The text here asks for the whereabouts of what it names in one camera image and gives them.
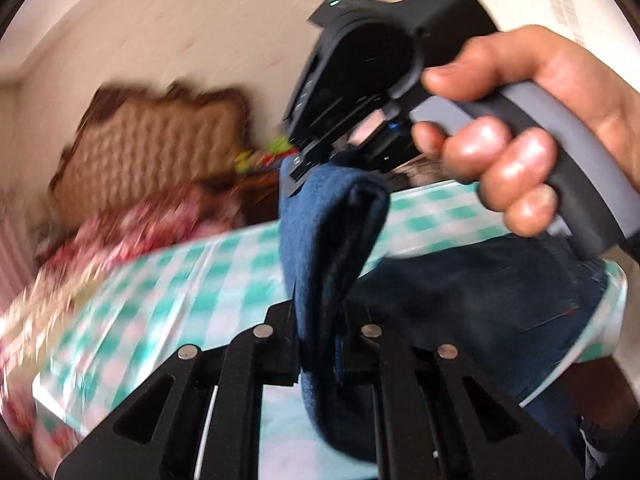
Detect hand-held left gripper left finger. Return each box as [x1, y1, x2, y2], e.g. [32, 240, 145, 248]
[54, 302, 301, 480]

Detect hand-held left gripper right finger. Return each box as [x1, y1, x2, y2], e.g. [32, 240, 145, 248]
[340, 305, 586, 480]

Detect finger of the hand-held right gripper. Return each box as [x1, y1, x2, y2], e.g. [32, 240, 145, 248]
[287, 141, 351, 184]

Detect blue denim pants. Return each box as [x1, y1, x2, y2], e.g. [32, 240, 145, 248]
[277, 160, 608, 466]

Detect person's right hand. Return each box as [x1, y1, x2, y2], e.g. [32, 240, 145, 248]
[411, 25, 640, 237]

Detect green plastic item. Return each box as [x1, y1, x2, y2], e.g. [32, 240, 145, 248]
[235, 137, 296, 171]

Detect green white checked tablecloth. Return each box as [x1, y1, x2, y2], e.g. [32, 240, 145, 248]
[32, 182, 628, 480]

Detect tufted brown headboard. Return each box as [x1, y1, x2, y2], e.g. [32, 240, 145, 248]
[50, 82, 251, 216]

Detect red floral bedding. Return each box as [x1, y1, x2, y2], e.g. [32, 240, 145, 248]
[0, 182, 246, 441]

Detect person's dark clothing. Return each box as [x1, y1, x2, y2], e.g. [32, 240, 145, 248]
[577, 412, 640, 480]

